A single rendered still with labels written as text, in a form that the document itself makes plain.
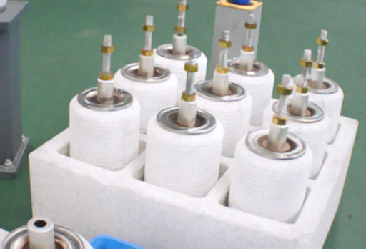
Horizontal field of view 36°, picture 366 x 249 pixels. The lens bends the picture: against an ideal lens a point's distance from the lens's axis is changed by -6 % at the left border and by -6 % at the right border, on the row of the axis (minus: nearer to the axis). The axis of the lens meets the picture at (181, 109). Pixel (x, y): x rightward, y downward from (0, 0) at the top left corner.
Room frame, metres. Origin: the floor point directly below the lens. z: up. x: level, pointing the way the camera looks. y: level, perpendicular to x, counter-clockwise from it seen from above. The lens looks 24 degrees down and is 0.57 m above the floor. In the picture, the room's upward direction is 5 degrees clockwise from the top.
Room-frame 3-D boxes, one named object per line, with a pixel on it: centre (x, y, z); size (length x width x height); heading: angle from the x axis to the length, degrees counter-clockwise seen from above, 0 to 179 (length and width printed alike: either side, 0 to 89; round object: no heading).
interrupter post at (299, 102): (0.73, -0.16, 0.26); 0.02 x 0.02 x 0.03
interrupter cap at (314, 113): (0.73, -0.16, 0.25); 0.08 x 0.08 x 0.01
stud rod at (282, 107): (0.62, -0.12, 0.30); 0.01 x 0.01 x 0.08; 34
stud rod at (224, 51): (0.78, -0.05, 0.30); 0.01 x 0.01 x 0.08; 5
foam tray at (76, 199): (0.78, -0.05, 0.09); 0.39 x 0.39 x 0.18; 68
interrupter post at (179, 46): (0.93, 0.01, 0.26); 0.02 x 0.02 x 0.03
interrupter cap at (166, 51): (0.93, 0.01, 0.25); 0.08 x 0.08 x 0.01
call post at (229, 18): (1.08, -0.09, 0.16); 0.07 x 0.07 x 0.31; 68
